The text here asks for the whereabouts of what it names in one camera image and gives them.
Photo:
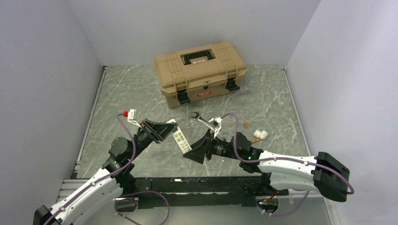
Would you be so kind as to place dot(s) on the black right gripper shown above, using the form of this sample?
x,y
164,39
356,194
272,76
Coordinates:
x,y
205,145

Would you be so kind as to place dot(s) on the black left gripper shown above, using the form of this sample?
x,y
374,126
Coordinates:
x,y
157,131

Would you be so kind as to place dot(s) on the white air conditioner remote control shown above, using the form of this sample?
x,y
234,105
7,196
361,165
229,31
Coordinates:
x,y
181,140

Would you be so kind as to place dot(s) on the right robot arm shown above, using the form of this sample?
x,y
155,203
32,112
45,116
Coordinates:
x,y
323,173

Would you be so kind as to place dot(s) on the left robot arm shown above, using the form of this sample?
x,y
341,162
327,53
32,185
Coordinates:
x,y
111,181

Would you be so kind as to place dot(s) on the white pipe elbow fitting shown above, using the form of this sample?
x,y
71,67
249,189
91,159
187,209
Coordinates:
x,y
260,134

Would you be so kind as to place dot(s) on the silver combination wrench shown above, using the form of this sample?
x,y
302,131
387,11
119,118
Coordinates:
x,y
196,116

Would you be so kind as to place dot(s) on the tan plastic toolbox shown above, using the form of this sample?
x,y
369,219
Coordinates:
x,y
199,73

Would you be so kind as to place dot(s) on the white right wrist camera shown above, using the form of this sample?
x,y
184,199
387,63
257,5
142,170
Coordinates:
x,y
216,124

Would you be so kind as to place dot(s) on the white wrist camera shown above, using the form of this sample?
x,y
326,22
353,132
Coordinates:
x,y
131,116
216,124

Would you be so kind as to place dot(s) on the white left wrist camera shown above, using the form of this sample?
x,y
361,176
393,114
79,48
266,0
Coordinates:
x,y
131,116

